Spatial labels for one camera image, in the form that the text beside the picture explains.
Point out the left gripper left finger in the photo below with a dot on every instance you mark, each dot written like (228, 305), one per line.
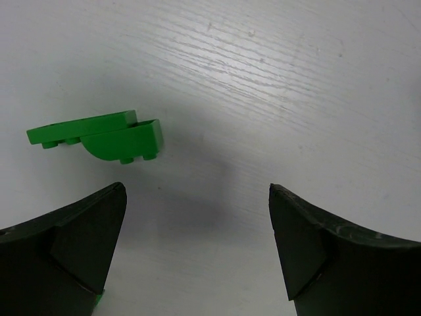
(57, 264)

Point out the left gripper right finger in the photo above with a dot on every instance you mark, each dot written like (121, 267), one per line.
(332, 266)

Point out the green long lego piece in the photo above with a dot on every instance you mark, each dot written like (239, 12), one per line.
(112, 137)

